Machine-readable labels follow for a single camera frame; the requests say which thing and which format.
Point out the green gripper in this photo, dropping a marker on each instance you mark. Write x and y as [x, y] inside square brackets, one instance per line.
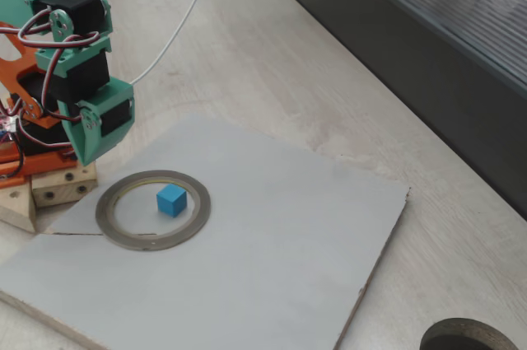
[87, 141]

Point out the blue cube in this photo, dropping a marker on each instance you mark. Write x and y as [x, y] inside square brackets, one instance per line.
[171, 203]

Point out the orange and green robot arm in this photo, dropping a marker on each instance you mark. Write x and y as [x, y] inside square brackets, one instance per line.
[16, 0]

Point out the light wooden base block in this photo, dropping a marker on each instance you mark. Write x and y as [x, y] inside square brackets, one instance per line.
[62, 191]

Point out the red controller circuit board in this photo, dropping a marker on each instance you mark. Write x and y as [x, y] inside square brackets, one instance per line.
[7, 122]

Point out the long wooden base plank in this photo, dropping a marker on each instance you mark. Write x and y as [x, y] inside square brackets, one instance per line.
[16, 210]

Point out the grey painted square board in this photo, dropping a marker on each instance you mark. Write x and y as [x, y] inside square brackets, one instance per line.
[247, 284]

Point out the frosted desk partition panel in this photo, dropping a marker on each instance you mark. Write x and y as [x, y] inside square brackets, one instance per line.
[432, 57]

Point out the orange controller board mount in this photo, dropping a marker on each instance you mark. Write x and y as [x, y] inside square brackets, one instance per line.
[8, 160]

